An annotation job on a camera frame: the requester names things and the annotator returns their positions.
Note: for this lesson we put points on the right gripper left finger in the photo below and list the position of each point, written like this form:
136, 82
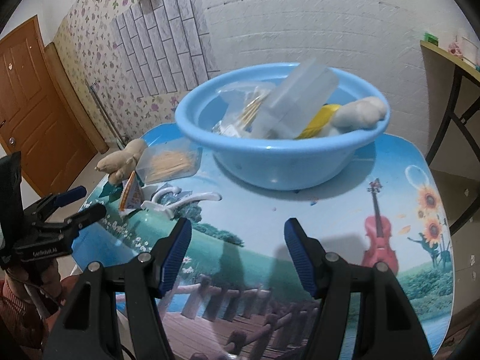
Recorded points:
87, 326

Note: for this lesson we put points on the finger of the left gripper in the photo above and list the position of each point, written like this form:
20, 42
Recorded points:
72, 225
47, 205

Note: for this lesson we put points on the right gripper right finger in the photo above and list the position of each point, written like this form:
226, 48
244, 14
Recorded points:
388, 327

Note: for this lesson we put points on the dark green snack packet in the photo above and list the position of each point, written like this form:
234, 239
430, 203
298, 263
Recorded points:
113, 192

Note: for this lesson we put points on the orange white snack packet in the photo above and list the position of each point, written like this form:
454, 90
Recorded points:
132, 196

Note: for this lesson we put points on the tan plush dog toy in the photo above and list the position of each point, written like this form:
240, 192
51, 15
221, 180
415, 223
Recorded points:
120, 164

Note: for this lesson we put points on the clear box of toothpicks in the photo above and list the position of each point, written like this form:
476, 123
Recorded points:
162, 164

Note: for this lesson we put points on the white plastic hook pack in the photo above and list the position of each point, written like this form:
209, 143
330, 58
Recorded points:
167, 199

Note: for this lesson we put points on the brown wooden door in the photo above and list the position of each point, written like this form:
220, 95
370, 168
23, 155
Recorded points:
35, 117

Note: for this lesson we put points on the light blue plastic basin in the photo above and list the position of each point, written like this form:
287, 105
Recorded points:
281, 165

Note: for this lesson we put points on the yellow top side table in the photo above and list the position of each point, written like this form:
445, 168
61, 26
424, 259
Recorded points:
453, 91

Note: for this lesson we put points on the yellow tape roll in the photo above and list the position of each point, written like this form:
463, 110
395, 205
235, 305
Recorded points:
319, 121

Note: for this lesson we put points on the bag of cotton swabs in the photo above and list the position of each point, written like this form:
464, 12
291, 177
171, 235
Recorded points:
243, 98

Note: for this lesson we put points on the pink floral item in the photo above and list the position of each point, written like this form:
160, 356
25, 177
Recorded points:
456, 48

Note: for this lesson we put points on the green small box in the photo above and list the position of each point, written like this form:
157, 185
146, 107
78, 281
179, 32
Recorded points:
430, 38

